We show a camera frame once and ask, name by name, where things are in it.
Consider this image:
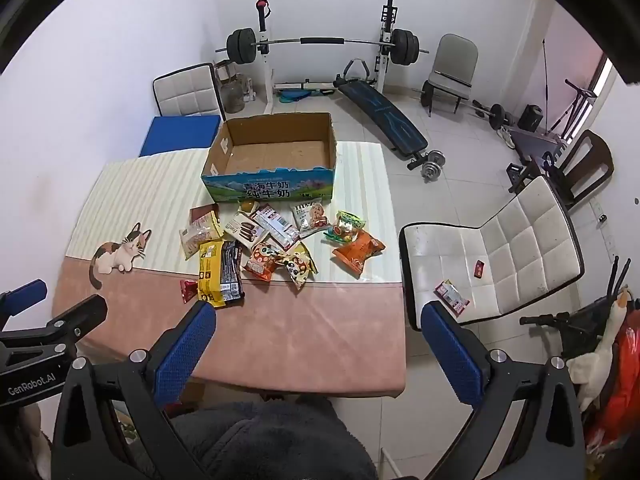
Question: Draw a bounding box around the orange panda snack packet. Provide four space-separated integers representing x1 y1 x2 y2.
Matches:
243 242 284 282

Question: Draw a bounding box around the long white red packet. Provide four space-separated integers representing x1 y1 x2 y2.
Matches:
250 205 301 252

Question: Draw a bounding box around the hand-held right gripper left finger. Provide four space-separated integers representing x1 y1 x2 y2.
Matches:
50 301 218 480

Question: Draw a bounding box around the blue floor mat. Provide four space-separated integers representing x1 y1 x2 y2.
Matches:
139 115 222 157

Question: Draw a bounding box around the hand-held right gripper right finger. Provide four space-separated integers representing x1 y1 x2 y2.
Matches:
420 301 587 480

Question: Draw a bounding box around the long black barbell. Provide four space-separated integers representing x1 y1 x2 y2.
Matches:
216 27 430 67

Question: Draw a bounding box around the black blue sit-up bench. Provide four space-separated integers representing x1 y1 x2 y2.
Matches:
334 57 430 171

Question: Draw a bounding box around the white goose plush toy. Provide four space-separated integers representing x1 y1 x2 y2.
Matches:
567 287 634 411

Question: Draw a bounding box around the yellow panda snack packet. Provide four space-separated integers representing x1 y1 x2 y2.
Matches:
275 247 319 290

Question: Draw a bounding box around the short black barbell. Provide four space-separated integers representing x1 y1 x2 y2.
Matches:
472 100 514 131

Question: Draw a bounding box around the dark exercise equipment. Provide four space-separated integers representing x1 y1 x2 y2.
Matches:
507 40 599 193

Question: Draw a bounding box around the chrome dumbbell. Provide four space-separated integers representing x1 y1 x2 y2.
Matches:
419 149 446 180

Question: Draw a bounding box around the white cookie packet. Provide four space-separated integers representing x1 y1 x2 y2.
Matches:
291 201 331 234

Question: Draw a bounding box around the person's dark fleece clothing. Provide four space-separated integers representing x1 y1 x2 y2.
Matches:
167 397 378 480

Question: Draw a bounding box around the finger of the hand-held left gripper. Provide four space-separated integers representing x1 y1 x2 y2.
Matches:
0 294 109 356
0 279 49 319

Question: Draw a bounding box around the red bag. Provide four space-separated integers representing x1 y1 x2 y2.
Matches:
585 325 640 456

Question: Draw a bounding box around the black speaker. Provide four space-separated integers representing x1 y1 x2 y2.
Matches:
517 105 544 132

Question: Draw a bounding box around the colourful candy bag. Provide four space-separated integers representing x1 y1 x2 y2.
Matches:
325 210 367 247

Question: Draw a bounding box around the pink beige snack packet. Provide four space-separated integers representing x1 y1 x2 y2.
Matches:
190 203 221 224

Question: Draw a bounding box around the pink white packet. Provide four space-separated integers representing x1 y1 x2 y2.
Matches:
434 280 471 317

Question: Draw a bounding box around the printed cardboard milk box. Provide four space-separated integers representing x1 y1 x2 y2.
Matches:
201 112 337 204

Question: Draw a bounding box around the white padded chair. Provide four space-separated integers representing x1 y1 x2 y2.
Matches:
152 63 227 120
399 176 586 331

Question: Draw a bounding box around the clear water jug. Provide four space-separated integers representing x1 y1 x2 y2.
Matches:
220 72 251 114

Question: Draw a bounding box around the black snack packet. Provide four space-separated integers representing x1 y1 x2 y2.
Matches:
220 241 246 304

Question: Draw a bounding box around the grey folding chair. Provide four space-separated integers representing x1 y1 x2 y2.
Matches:
421 34 479 118

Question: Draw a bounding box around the brown wooden chair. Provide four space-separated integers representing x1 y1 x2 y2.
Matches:
542 130 615 211

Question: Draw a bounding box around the white barbell rack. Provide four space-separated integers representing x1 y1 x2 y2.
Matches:
245 0 401 114

